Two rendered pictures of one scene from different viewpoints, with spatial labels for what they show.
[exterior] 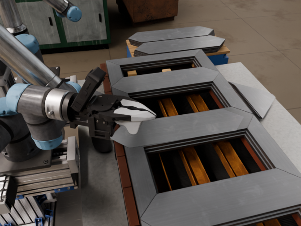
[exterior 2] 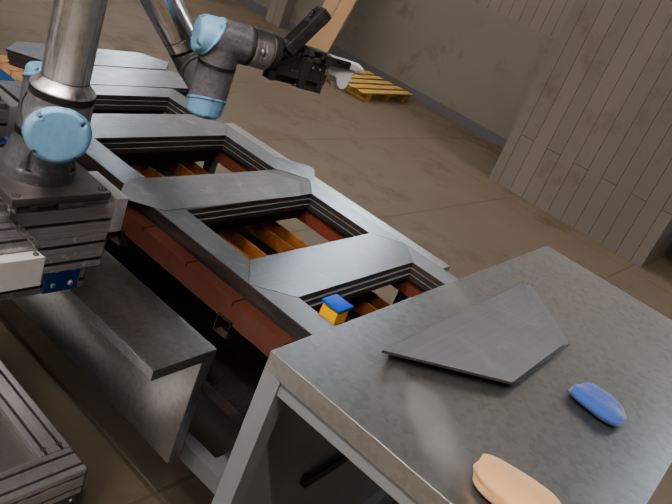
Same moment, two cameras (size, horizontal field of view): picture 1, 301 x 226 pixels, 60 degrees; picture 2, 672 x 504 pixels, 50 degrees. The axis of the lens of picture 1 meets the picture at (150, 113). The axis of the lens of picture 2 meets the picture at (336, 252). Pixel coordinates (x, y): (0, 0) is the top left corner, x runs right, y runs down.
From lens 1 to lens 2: 126 cm
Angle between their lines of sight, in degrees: 42
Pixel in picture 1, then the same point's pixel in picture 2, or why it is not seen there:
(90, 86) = (321, 22)
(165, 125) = (197, 185)
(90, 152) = not seen: hidden behind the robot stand
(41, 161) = (94, 188)
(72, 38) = not seen: outside the picture
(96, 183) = (98, 286)
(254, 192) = (362, 254)
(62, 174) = (95, 231)
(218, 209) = (335, 271)
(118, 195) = (151, 298)
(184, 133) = (234, 196)
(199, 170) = not seen: hidden behind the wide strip
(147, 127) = (172, 186)
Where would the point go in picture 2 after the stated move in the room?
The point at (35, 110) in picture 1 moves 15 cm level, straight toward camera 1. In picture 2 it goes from (243, 47) to (311, 79)
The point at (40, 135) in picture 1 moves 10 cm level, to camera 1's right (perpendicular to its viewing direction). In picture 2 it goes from (221, 89) to (263, 95)
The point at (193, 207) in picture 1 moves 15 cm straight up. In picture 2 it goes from (305, 270) to (324, 222)
